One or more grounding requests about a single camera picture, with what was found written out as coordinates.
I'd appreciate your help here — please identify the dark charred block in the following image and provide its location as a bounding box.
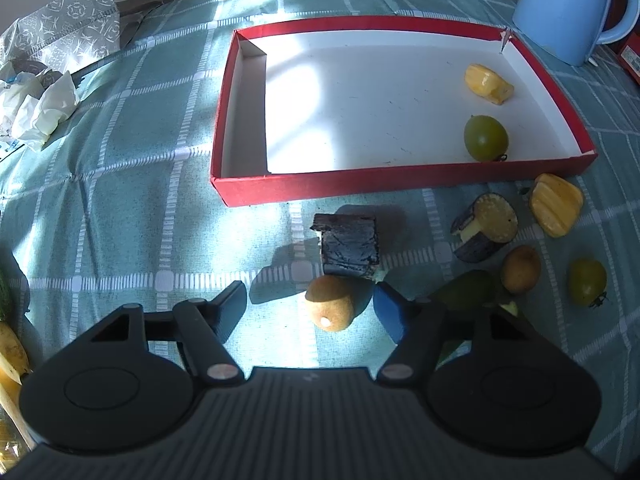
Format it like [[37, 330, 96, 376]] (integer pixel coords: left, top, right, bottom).
[[311, 213, 382, 281]]

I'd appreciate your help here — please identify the crumpled plastic wrapper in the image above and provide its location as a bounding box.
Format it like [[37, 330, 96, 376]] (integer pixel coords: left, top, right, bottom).
[[0, 57, 51, 161]]

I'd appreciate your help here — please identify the silver patterned gift bag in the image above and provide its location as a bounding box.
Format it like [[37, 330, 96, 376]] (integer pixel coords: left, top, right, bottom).
[[0, 0, 246, 68]]

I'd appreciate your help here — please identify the green checked tablecloth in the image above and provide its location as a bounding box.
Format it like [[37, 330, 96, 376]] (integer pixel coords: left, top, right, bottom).
[[0, 0, 640, 480]]

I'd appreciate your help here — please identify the yellow banana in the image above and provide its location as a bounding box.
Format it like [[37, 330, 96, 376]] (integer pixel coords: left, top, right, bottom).
[[0, 320, 32, 441]]

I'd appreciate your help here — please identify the green cucumber piece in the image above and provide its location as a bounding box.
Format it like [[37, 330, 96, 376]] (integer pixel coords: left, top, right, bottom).
[[432, 269, 521, 356]]

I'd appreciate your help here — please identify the yellow pepper piece on table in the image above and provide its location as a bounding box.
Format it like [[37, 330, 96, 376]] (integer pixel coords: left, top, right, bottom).
[[530, 173, 584, 239]]

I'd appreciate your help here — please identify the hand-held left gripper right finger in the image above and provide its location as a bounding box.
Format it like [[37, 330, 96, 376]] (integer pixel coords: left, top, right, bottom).
[[372, 281, 538, 386]]

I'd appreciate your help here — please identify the green tomato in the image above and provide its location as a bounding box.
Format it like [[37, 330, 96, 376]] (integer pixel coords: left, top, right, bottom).
[[463, 114, 509, 163], [567, 258, 611, 308]]

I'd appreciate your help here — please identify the light blue electric kettle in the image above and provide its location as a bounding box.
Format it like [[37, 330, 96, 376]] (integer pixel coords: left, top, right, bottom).
[[512, 0, 640, 66]]

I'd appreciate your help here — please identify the crumpled white tissue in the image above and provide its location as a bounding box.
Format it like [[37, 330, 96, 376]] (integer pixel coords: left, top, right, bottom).
[[12, 71, 81, 152]]

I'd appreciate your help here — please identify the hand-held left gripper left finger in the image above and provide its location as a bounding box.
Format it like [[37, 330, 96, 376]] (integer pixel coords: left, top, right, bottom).
[[90, 281, 248, 386]]

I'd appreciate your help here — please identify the purple eggplant piece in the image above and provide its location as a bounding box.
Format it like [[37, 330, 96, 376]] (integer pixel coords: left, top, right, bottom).
[[451, 194, 519, 263]]

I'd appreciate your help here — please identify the small brown kiwi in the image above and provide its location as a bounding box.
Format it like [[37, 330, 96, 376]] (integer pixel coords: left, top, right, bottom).
[[501, 245, 541, 295]]

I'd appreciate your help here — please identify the dark green cucumber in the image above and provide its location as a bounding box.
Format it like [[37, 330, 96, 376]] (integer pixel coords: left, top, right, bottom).
[[0, 255, 12, 322]]

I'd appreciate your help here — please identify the red box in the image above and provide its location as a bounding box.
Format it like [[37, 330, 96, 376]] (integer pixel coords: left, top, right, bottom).
[[618, 42, 640, 86]]

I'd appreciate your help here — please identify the yellow pepper piece in tray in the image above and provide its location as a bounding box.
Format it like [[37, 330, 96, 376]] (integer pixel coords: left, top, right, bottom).
[[464, 63, 515, 106]]

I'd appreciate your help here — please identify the red cardboard box tray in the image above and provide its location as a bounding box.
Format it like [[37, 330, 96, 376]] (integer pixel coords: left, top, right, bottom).
[[210, 15, 597, 208]]

